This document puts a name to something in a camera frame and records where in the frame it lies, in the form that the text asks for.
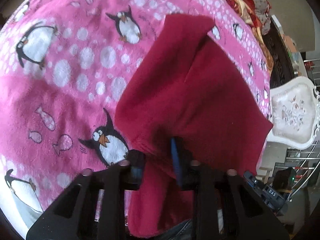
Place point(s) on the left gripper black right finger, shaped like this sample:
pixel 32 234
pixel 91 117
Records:
pixel 224 206

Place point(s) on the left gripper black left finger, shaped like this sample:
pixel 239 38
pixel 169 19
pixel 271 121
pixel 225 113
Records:
pixel 93 205

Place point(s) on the dark red knit sweater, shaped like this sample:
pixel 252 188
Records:
pixel 212 93

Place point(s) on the metal stair railing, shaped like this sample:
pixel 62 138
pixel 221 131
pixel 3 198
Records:
pixel 304 162

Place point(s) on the blue jeans leg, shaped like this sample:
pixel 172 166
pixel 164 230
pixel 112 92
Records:
pixel 181 231

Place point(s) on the white ornate chair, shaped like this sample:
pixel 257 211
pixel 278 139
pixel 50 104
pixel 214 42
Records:
pixel 294 113

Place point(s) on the dark carved headboard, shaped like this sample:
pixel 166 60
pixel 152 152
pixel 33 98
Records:
pixel 282 71

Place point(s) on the pink penguin fleece blanket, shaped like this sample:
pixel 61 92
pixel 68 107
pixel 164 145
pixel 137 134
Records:
pixel 64 67

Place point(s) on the red and gold quilt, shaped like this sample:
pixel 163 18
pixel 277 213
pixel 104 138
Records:
pixel 244 9

